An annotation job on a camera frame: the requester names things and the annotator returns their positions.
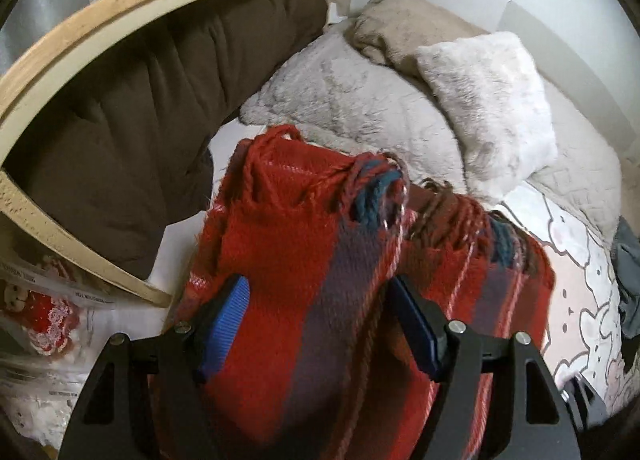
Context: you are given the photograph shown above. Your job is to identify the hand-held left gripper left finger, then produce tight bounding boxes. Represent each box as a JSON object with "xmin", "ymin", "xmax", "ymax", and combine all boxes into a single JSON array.
[{"xmin": 57, "ymin": 274, "xmax": 251, "ymax": 460}]

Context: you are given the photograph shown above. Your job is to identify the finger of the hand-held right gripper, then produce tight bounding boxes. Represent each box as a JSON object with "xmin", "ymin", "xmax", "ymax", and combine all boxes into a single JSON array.
[{"xmin": 561, "ymin": 372, "xmax": 609, "ymax": 435}]

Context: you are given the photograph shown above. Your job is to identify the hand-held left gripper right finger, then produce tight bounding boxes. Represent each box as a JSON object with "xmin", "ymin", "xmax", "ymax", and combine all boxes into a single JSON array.
[{"xmin": 387, "ymin": 275, "xmax": 584, "ymax": 460}]

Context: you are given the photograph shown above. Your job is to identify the red plaid fringed scarf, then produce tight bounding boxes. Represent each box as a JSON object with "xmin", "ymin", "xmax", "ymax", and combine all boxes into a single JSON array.
[{"xmin": 150, "ymin": 125, "xmax": 557, "ymax": 460}]

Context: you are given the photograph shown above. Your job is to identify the white cartoon printed bed sheet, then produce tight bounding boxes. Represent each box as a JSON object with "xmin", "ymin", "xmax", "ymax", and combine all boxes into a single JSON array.
[{"xmin": 492, "ymin": 184, "xmax": 627, "ymax": 412}]

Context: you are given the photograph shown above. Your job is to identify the grey-blue crumpled cloth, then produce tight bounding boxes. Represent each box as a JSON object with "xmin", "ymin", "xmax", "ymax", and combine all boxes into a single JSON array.
[{"xmin": 609, "ymin": 216, "xmax": 640, "ymax": 327}]

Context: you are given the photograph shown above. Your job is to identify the plastic bag with red item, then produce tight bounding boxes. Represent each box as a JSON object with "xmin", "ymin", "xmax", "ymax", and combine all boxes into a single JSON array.
[{"xmin": 0, "ymin": 250, "xmax": 117, "ymax": 368}]

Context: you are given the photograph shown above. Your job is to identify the plastic bag with white item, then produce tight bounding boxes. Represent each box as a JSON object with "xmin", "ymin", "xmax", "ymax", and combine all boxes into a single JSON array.
[{"xmin": 0, "ymin": 362, "xmax": 88, "ymax": 447}]

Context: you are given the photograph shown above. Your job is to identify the brown comforter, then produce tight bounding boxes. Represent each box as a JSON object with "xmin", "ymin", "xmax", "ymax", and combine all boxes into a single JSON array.
[{"xmin": 10, "ymin": 0, "xmax": 332, "ymax": 281}]

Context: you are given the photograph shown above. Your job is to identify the grey fluffy blanket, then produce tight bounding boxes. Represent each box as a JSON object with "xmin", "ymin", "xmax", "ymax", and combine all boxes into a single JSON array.
[{"xmin": 239, "ymin": 31, "xmax": 469, "ymax": 197}]

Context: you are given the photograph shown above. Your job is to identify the white fluffy pillow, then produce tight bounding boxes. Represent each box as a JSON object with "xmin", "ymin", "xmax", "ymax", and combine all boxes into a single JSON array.
[{"xmin": 414, "ymin": 30, "xmax": 559, "ymax": 191}]

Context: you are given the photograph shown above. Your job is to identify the beige plush blanket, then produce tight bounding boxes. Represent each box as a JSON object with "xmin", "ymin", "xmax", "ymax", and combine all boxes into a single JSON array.
[{"xmin": 349, "ymin": 0, "xmax": 490, "ymax": 81}]

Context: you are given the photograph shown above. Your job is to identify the wooden shelf frame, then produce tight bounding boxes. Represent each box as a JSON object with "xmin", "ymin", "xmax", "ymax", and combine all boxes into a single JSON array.
[{"xmin": 0, "ymin": 0, "xmax": 359, "ymax": 309}]

